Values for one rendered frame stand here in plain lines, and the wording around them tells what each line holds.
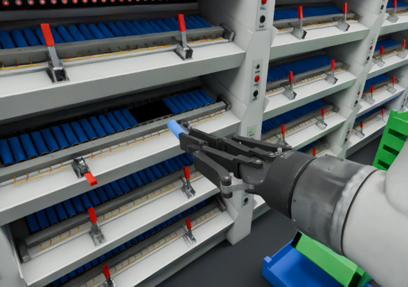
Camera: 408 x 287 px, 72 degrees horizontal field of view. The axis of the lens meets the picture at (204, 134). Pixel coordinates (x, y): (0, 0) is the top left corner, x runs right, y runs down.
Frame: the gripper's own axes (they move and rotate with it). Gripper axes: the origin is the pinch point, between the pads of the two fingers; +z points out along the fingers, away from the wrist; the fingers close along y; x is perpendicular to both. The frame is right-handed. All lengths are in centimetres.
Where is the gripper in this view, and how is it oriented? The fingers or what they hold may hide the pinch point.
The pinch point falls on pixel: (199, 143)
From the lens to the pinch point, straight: 46.3
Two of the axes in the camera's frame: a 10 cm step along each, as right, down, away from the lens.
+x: 0.9, 9.3, 3.6
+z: -6.2, -2.3, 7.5
